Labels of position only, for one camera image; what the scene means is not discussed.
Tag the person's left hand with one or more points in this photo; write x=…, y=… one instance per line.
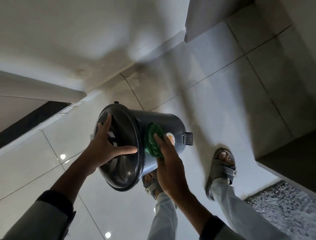
x=103, y=150

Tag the person's right hand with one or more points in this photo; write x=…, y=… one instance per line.
x=171, y=173

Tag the person's left middle finger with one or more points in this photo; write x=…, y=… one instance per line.
x=100, y=128

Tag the person's left thumb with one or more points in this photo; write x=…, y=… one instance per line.
x=126, y=149

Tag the green cleaning cloth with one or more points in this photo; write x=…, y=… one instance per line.
x=151, y=141

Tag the dark grey pedal bin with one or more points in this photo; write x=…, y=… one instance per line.
x=158, y=121

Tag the person's left forearm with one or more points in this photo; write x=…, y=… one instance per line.
x=72, y=179

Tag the person's right forearm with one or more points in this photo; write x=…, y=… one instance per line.
x=191, y=207

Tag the person's left foot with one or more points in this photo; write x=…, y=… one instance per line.
x=149, y=176

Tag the person's foot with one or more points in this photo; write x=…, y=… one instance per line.
x=227, y=158
x=149, y=176

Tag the grey left sandal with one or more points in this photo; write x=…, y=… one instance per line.
x=151, y=189

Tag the grey sandal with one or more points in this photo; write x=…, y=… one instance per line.
x=151, y=189
x=222, y=171

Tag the light grey trousers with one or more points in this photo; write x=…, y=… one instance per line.
x=164, y=220

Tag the white cabinet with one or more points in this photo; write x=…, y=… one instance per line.
x=29, y=89

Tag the grey right sandal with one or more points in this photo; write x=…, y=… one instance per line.
x=222, y=171

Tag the person's right foot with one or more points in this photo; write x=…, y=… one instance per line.
x=227, y=158

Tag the grey shirt with dark cuffs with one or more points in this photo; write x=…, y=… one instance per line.
x=37, y=218

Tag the dark grey stone ledge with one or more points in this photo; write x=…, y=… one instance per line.
x=291, y=158

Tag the grey shaggy rug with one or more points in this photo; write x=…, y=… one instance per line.
x=284, y=210

